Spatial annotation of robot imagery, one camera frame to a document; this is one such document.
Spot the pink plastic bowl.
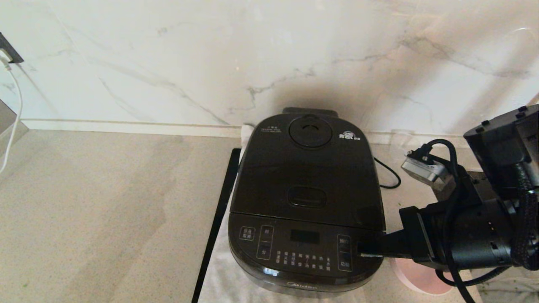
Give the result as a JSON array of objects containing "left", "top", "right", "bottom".
[{"left": 394, "top": 258, "right": 454, "bottom": 295}]

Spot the black rice cooker lid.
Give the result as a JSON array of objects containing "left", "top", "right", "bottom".
[{"left": 230, "top": 107, "right": 386, "bottom": 231}]

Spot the black Midea rice cooker base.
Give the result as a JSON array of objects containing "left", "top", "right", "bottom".
[{"left": 229, "top": 122, "right": 386, "bottom": 298}]

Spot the clear plastic cup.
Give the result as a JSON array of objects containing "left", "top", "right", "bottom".
[{"left": 390, "top": 130, "right": 419, "bottom": 158}]

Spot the crumpled grey cloth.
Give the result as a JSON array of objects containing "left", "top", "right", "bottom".
[{"left": 480, "top": 269, "right": 539, "bottom": 303}]

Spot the long black flat strip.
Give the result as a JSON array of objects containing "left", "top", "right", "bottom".
[{"left": 192, "top": 148, "right": 241, "bottom": 303}]

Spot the white terry towel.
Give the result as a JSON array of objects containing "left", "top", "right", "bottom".
[{"left": 198, "top": 124, "right": 367, "bottom": 303}]

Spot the grey box-shaped appliance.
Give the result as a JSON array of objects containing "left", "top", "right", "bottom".
[{"left": 0, "top": 100, "right": 30, "bottom": 158}]

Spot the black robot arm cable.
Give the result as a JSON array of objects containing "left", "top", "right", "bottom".
[{"left": 406, "top": 139, "right": 539, "bottom": 303}]

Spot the black power cord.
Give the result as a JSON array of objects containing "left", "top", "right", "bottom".
[{"left": 374, "top": 157, "right": 402, "bottom": 190}]

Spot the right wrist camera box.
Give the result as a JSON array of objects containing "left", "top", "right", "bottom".
[{"left": 401, "top": 145, "right": 456, "bottom": 191}]

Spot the white cable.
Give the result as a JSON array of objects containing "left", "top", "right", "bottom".
[{"left": 0, "top": 57, "right": 24, "bottom": 175}]

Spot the black wall socket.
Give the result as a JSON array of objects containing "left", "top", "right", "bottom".
[{"left": 0, "top": 32, "right": 25, "bottom": 65}]

